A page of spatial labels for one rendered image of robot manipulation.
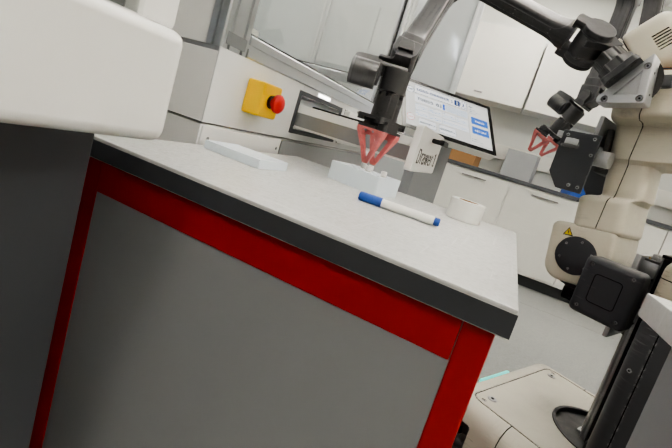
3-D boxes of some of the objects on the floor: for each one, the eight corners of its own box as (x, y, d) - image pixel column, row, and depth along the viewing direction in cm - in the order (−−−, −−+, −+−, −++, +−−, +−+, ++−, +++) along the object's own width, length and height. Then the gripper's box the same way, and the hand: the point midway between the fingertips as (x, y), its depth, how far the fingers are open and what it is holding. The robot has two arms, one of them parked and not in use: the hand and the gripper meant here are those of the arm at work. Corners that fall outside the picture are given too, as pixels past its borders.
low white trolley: (408, 516, 105) (517, 232, 94) (282, 913, 48) (520, 310, 36) (226, 399, 126) (297, 156, 115) (-12, 579, 69) (80, 129, 57)
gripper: (393, 90, 83) (368, 165, 85) (415, 102, 91) (392, 170, 93) (365, 84, 87) (342, 156, 89) (389, 96, 95) (368, 162, 97)
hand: (369, 160), depth 91 cm, fingers open, 3 cm apart
